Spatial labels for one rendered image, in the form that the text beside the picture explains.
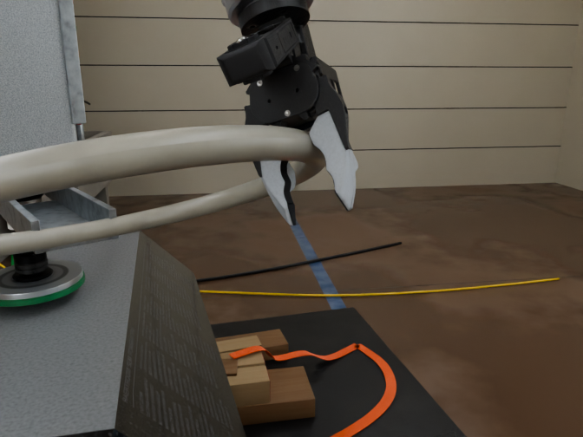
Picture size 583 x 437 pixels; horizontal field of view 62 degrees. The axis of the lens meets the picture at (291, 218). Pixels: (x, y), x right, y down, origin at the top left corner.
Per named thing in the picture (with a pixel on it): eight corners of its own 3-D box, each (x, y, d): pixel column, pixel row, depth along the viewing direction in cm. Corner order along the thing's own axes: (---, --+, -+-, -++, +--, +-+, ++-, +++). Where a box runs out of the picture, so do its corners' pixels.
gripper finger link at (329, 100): (366, 141, 45) (323, 61, 46) (362, 140, 44) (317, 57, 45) (324, 167, 47) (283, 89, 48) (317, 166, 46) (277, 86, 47)
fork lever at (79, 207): (-41, 189, 121) (-44, 169, 120) (44, 179, 133) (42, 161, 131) (7, 260, 68) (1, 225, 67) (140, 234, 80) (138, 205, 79)
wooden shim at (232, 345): (210, 356, 228) (209, 353, 227) (206, 345, 237) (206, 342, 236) (262, 348, 235) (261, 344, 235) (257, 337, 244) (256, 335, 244)
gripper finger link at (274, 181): (312, 222, 52) (309, 135, 52) (290, 225, 47) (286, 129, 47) (285, 223, 54) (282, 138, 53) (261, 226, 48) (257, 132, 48)
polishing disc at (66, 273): (57, 257, 129) (56, 253, 128) (100, 277, 116) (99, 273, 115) (-35, 283, 113) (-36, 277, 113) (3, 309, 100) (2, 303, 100)
